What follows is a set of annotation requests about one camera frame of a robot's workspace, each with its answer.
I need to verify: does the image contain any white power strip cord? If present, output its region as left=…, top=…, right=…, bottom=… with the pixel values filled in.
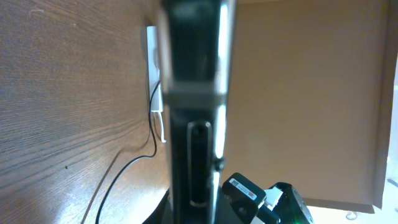
left=151, top=111, right=167, bottom=144

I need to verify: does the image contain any white power strip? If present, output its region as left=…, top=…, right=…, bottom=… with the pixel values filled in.
left=146, top=26, right=164, bottom=113

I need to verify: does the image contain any black smartphone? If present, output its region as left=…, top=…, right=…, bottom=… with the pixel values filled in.
left=157, top=0, right=237, bottom=223

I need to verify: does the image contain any black USB charging cable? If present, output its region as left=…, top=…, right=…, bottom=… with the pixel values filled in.
left=95, top=79, right=162, bottom=224

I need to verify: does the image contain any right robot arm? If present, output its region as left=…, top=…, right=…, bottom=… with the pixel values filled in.
left=273, top=182, right=315, bottom=224

